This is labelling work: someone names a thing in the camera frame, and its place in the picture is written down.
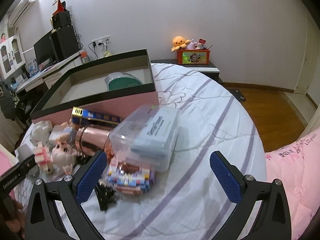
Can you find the black speaker box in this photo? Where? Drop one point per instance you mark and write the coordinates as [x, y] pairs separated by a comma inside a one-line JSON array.
[[61, 20]]

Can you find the red card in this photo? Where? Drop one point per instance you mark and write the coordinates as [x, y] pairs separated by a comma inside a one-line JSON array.
[[202, 41]]

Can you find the pink and white block figure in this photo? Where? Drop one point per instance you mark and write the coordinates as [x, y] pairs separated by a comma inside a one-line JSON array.
[[43, 157]]

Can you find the white desk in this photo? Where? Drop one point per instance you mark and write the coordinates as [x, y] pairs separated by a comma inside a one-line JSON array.
[[57, 66]]

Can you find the plain pink bedcover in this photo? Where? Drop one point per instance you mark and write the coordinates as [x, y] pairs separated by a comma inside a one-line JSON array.
[[5, 160]]

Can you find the white plush toy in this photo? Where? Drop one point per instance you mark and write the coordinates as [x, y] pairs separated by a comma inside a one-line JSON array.
[[41, 131]]

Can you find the pink storage box black rim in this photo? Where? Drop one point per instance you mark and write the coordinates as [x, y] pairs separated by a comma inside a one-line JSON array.
[[125, 100]]

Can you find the pink printed quilt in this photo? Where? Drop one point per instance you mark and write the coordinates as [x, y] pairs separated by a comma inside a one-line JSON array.
[[295, 175]]

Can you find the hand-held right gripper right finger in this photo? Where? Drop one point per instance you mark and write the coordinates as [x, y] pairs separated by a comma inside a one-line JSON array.
[[225, 177]]

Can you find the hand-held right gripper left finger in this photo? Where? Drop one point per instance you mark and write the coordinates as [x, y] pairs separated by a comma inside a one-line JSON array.
[[91, 177]]

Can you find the pastel building block toy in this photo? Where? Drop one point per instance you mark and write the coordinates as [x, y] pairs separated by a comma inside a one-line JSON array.
[[130, 180]]

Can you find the big-eyed fluffy doll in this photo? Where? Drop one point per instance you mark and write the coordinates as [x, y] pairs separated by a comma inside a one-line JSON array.
[[62, 153]]

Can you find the clear plastic packet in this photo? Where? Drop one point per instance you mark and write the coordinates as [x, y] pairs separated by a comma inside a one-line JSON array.
[[150, 135]]

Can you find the black hair claw clip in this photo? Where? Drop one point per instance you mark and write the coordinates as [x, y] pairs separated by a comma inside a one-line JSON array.
[[105, 195]]

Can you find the white air conditioner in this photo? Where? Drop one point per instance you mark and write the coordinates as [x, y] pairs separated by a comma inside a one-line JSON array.
[[22, 7]]

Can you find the snack bag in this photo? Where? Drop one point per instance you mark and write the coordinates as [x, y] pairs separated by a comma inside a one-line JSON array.
[[107, 53]]

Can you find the white door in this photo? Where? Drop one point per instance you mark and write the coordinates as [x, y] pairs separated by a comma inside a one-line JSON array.
[[308, 60]]

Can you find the red printed storage box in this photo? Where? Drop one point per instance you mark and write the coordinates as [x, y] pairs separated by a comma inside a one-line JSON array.
[[193, 57]]

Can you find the black metal floor plate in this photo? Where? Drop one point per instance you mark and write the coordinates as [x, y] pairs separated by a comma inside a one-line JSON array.
[[238, 94]]

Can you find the white wall cabinet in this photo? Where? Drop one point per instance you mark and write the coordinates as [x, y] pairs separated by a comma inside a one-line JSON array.
[[11, 52]]

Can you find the black-topped nightstand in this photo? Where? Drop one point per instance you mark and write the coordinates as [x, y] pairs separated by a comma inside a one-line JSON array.
[[212, 70]]

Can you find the pink figure on cabinet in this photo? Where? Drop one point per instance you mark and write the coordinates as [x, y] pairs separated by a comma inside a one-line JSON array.
[[3, 38]]

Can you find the dark jacket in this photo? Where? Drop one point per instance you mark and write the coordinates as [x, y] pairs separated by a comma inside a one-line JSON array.
[[7, 102]]

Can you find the white cardboard box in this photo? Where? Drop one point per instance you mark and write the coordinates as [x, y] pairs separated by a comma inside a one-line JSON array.
[[56, 136]]

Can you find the blue and gold tin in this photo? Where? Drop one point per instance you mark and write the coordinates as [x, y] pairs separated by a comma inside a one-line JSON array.
[[95, 116]]

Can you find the white wall outlet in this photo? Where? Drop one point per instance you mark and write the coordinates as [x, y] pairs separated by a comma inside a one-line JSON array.
[[101, 41]]

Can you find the small doll with blue dress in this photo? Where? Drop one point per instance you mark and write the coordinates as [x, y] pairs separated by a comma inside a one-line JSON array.
[[68, 131]]

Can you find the orange octopus plush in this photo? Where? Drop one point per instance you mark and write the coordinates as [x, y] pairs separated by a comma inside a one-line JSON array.
[[179, 43]]

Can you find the green round lid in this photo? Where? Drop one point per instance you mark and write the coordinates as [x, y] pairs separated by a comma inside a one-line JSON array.
[[122, 83]]

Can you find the rose gold metal cup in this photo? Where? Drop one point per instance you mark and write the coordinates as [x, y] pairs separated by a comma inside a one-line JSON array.
[[92, 140]]

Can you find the pink plush toy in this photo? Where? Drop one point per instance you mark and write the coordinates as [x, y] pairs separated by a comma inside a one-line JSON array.
[[191, 45]]

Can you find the person's left hand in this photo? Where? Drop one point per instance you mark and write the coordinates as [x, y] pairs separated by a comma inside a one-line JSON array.
[[17, 226]]

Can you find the blue box on desk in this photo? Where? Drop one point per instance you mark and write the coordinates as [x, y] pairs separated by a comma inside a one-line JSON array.
[[32, 68]]

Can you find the black computer tower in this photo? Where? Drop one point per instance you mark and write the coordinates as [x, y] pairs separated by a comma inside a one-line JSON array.
[[65, 42]]

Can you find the black computer monitor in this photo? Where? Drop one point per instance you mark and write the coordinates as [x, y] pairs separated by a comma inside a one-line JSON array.
[[43, 47]]

